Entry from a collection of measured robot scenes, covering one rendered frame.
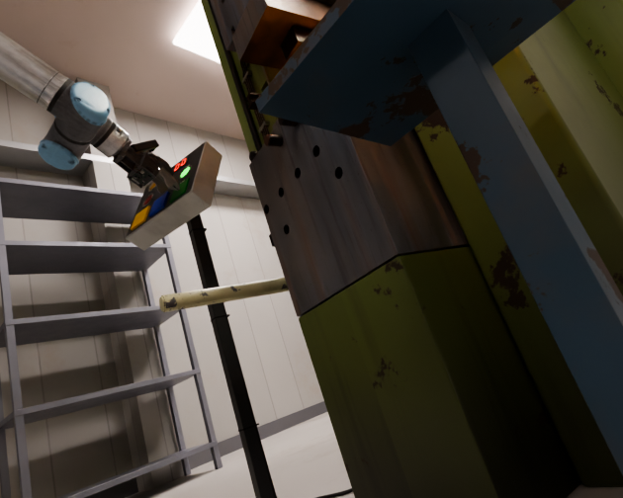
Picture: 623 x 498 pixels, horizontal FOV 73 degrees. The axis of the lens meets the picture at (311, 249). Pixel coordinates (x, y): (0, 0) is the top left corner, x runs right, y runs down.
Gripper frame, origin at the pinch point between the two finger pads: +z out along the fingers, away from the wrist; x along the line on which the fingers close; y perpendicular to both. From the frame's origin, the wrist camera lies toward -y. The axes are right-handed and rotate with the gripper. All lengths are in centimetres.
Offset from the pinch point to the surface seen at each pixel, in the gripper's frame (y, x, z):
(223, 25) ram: -37, 34, -19
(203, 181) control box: -1.4, 7.1, 4.6
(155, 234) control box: 6.5, -16.9, 6.9
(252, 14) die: -23, 47, -18
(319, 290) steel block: 50, 41, 20
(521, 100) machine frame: 37, 93, 10
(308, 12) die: -26, 60, -8
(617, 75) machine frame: 10, 116, 38
